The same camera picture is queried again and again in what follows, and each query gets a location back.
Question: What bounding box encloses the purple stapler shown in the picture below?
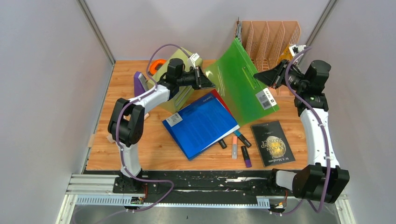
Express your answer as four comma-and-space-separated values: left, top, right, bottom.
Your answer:
134, 71, 149, 97

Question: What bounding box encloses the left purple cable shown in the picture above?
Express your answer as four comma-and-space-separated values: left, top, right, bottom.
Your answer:
115, 43, 192, 214

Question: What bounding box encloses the purple cable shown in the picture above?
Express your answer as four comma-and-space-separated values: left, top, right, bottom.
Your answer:
269, 46, 332, 216
115, 43, 192, 214

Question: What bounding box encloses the green drawer cabinet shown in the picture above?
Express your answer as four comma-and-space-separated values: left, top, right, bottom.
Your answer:
152, 49, 194, 113

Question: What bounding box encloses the grey clipboard with papers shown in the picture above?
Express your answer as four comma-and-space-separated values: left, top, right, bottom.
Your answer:
235, 20, 241, 41

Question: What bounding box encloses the small black marker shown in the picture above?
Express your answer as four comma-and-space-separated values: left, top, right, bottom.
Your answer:
218, 139, 227, 149

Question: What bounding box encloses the black paperback book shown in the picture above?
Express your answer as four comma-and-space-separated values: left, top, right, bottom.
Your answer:
251, 121, 296, 167

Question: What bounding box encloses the green plastic folder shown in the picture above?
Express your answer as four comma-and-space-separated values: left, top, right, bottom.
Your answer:
205, 38, 279, 126

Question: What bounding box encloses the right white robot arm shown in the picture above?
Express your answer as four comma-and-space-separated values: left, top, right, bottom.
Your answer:
254, 60, 350, 203

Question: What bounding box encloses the red plastic folder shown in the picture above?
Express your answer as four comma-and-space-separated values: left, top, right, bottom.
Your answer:
210, 89, 232, 114

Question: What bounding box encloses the blue capped black marker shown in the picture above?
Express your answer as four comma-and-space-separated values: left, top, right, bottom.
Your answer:
234, 130, 252, 148

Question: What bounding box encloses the orange grey highlighter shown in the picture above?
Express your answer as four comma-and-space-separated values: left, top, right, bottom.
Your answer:
231, 136, 238, 160

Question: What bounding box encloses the black mounting base rail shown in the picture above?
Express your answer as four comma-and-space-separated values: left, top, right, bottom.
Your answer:
65, 169, 348, 208

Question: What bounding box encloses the pink cylindrical tube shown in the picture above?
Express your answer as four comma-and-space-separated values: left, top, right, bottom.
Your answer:
107, 113, 149, 143

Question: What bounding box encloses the blue plastic folder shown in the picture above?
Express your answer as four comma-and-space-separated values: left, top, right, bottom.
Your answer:
162, 92, 240, 161

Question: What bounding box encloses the orange tape dispenser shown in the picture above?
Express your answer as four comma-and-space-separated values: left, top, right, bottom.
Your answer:
148, 59, 167, 76

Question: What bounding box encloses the pink file organizer rack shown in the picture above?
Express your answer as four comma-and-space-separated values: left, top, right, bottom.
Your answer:
235, 20, 302, 97

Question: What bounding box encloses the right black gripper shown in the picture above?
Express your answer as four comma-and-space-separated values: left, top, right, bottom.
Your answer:
252, 59, 306, 91

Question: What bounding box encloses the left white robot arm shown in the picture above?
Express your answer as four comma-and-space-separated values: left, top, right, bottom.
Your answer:
107, 58, 215, 193

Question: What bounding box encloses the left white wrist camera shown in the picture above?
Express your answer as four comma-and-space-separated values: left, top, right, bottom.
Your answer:
187, 53, 200, 68

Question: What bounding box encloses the yellow book in rack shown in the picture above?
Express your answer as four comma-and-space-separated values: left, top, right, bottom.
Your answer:
277, 45, 295, 63

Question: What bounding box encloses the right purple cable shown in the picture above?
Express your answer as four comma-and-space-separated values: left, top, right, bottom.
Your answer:
269, 46, 332, 216

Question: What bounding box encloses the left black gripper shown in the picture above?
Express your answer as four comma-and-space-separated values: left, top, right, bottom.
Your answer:
177, 66, 216, 91

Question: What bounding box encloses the purple highlighter marker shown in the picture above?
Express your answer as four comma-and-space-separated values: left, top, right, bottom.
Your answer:
240, 146, 252, 168

